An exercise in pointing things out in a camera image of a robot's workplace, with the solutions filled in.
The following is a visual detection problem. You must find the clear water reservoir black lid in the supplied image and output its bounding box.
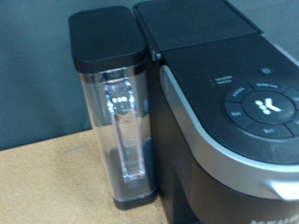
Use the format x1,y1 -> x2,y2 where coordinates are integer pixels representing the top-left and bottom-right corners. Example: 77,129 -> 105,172
67,5 -> 158,211

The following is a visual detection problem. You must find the black Keurig coffee machine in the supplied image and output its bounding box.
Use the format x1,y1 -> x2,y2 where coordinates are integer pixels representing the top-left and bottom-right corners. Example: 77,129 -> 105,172
133,0 -> 299,224

